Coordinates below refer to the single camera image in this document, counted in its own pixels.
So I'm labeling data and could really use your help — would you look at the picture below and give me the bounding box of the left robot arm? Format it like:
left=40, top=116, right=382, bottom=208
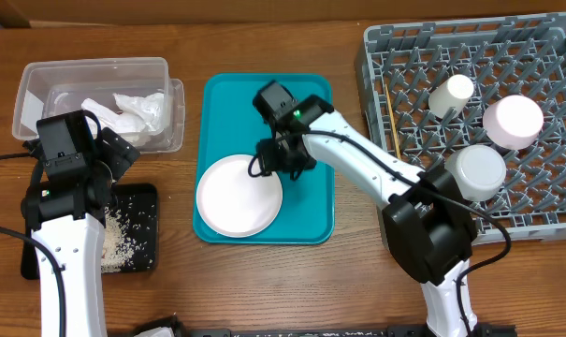
left=22, top=110, right=139, bottom=336

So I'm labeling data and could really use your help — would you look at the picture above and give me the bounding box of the cardboard backdrop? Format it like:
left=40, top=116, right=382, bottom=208
left=0, top=0, right=566, bottom=27

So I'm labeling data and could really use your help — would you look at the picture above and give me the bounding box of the grey dishwasher rack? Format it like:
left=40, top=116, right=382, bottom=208
left=356, top=12, right=566, bottom=244

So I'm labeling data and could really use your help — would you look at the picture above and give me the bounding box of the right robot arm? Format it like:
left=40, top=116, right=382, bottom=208
left=248, top=81, right=478, bottom=336

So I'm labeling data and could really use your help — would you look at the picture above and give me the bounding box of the large white plate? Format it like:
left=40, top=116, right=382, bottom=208
left=196, top=154, right=283, bottom=238

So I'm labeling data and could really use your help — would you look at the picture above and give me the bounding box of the pile of rice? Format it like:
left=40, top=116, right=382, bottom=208
left=99, top=191, right=155, bottom=274

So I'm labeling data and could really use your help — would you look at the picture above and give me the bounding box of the grey green saucer bowl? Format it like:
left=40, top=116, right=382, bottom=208
left=444, top=145, right=506, bottom=201

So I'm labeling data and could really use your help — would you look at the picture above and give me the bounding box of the clear plastic bin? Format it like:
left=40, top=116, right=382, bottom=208
left=12, top=57, right=176, bottom=140

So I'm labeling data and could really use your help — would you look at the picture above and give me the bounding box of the pale green cup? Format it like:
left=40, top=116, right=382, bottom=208
left=428, top=74, right=474, bottom=119

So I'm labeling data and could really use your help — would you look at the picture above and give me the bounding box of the white napkin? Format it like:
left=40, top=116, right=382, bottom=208
left=113, top=92, right=166, bottom=133
left=81, top=98, right=147, bottom=146

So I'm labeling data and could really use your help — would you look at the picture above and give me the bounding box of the teal serving tray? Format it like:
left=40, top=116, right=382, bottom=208
left=193, top=73, right=335, bottom=245

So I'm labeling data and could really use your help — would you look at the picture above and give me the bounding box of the wooden chopstick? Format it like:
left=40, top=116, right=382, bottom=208
left=383, top=80, right=401, bottom=159

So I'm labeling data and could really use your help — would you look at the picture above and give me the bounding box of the pink white bowl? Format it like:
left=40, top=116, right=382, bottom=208
left=483, top=95, right=544, bottom=150

